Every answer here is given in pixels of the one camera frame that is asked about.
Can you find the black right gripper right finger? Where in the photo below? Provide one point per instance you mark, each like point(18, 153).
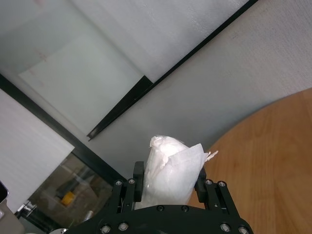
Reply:
point(214, 197)

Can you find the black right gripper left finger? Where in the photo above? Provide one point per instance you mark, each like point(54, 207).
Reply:
point(126, 195)

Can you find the white sandbag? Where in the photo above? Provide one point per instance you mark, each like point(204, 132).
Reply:
point(170, 175)

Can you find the yellow object behind glass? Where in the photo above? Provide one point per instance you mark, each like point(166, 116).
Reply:
point(67, 198)

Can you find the black window frame bar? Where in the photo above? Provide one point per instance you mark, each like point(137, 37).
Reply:
point(80, 149)

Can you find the black wall rail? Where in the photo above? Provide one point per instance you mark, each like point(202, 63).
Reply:
point(117, 109)

